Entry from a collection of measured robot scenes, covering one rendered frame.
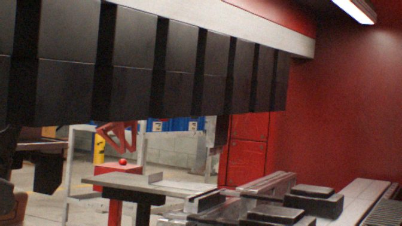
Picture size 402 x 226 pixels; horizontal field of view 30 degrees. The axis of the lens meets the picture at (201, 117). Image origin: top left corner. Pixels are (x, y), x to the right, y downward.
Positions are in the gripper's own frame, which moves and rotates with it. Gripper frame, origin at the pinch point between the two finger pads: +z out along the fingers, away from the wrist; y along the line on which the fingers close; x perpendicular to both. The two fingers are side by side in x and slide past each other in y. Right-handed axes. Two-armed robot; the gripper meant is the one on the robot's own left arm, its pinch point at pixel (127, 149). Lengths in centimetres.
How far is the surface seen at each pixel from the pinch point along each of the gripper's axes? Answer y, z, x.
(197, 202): -13.2, 17.8, -16.5
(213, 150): -1.2, 8.5, -19.9
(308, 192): -3.6, 24.6, -36.4
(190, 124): 342, -41, 109
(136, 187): -8.7, 9.6, -2.8
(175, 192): -8.5, 14.0, -10.7
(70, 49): -76, -4, -34
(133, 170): 161, -10, 77
